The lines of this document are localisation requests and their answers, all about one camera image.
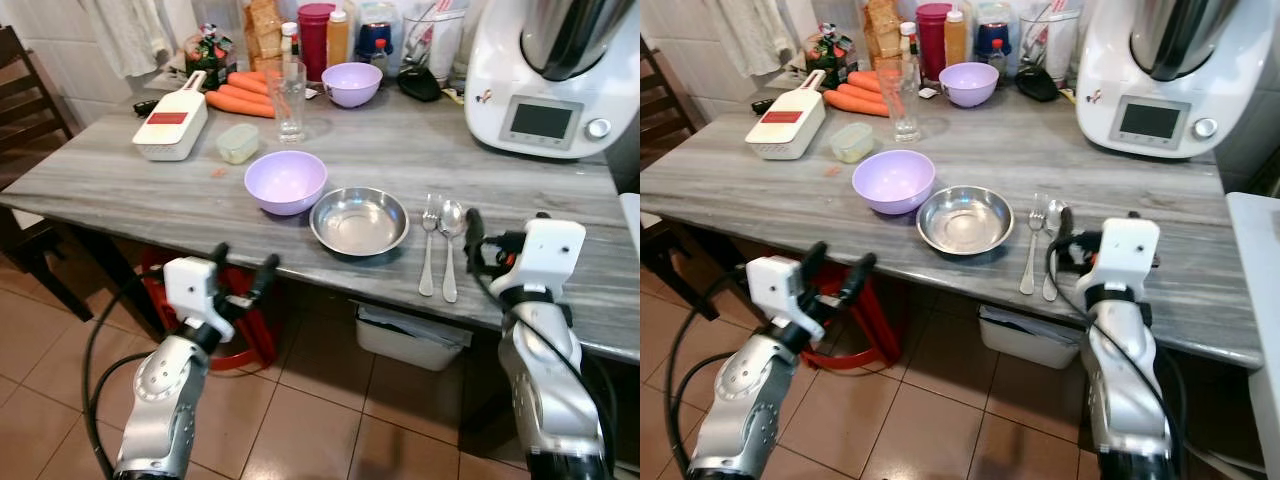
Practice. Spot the orange carrot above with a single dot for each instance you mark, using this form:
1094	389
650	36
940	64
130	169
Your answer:
860	91
250	80
242	92
858	103
865	79
240	104

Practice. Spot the orange bottle with white cap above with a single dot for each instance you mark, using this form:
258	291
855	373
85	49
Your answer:
956	40
338	42

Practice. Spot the white slicer with red label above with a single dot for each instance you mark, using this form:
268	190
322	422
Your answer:
172	125
787	125

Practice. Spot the white plastic storage box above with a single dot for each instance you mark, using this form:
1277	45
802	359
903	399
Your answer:
410	338
1030	338

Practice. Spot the white hanging cloth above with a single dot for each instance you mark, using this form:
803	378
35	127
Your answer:
755	30
130	30

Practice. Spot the clear drinking glass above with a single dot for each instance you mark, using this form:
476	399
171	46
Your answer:
903	105
290	105

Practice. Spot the blue jar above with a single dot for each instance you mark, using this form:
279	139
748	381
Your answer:
375	40
993	40

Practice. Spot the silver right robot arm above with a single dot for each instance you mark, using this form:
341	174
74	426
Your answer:
545	400
1130	400

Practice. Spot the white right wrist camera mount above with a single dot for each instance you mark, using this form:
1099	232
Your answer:
550	255
1128	252

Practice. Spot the stainless steel bowl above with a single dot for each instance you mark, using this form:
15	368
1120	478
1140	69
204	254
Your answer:
359	222
965	220

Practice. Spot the silver metal spoon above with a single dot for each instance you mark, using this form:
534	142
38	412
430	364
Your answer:
451	218
1054	216

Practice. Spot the clear packet of bread slices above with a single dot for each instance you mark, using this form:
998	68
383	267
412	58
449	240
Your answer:
883	35
262	35

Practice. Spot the silver metal fork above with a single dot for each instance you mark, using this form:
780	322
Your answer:
429	245
1033	240

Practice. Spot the white appliance cabinet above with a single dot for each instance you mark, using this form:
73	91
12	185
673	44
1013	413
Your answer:
1255	300
630	220

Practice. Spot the dark wooden chair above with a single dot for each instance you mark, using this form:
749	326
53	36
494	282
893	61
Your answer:
662	100
25	100

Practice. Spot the large purple plastic bowl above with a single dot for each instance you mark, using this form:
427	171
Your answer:
285	180
893	180

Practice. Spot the red plastic canister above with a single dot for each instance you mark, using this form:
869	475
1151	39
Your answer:
933	40
315	40

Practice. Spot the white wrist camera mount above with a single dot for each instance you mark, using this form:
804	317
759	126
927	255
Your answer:
772	285
550	255
188	285
1128	252

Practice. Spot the small green-lidded food container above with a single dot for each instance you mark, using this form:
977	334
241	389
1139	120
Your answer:
851	142
238	143

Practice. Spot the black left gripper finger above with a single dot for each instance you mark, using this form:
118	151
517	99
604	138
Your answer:
815	265
856	278
219	265
262	280

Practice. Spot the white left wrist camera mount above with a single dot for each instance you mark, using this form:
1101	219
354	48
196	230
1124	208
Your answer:
772	285
188	285

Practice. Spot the white kitchen cooking machine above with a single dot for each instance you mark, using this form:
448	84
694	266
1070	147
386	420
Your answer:
550	90
1160	90

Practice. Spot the black plastic scoop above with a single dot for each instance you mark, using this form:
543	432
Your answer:
418	84
1037	84

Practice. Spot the dark green food packet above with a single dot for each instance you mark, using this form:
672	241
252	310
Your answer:
208	52
828	52

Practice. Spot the red plastic stool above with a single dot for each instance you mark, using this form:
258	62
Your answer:
250	335
860	340

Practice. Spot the clear plastic utensil container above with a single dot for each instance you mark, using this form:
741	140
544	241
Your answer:
432	35
1050	35

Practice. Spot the spice jar with white cap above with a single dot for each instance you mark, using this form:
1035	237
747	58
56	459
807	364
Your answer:
905	32
287	32

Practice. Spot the small purple plastic bowl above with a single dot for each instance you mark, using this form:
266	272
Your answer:
352	83
968	83

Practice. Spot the small sauce bottle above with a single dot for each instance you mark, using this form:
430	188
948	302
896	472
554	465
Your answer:
296	50
914	50

